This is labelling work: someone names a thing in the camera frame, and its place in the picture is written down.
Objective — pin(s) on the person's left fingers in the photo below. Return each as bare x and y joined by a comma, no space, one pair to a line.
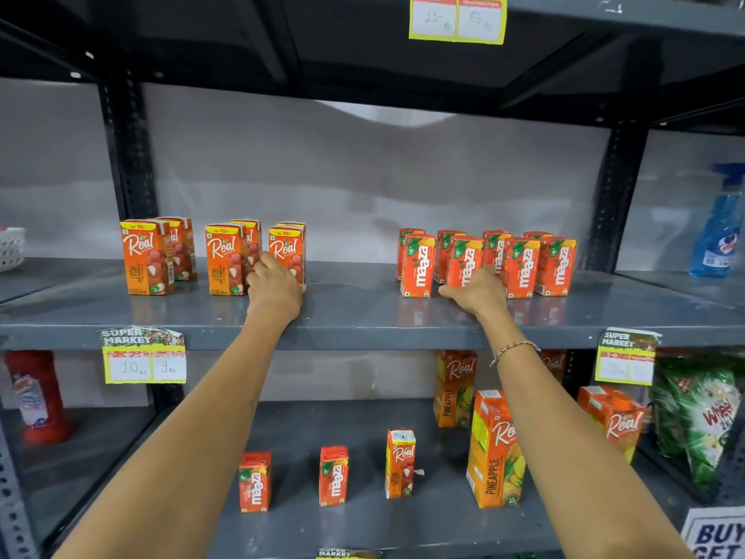
262,272

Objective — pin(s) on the person's right hand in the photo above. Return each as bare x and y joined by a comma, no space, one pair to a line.
482,295

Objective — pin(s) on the small orange litchi juice carton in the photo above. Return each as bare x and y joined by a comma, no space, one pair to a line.
286,245
400,463

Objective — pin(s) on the grey metal shelf rack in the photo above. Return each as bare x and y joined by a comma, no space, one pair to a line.
361,320

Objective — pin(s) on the blue spray bottle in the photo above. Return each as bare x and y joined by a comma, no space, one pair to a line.
719,226

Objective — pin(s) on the large orange juice carton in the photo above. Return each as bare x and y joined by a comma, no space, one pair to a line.
614,422
554,364

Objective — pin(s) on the yellow price label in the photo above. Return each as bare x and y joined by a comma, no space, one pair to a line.
627,357
348,554
458,17
144,356

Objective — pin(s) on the person's right forearm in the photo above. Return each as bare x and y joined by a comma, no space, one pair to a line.
570,459

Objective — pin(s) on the white offer sign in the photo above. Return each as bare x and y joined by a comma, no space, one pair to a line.
715,533

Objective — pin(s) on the red cleaner bottle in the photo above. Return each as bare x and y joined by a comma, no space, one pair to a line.
38,395

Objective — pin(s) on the row of mango cartons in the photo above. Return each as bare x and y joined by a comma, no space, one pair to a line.
521,268

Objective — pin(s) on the person's left hand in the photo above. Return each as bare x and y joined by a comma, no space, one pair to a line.
274,293

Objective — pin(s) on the small red mango drink carton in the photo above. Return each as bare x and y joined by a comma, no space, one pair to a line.
464,257
255,483
333,477

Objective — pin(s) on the person's left forearm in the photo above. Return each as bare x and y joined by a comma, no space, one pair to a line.
192,454

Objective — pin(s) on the white plastic basket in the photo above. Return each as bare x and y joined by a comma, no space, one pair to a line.
10,249

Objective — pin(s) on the row of litchi cartons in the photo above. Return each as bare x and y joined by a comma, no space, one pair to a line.
147,257

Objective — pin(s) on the person's right thumb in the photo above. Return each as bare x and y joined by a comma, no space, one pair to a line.
450,292

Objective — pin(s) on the large pineapple juice carton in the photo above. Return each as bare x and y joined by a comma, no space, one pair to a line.
454,390
492,454

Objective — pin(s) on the green detergent packet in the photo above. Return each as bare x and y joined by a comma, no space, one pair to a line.
707,422
664,410

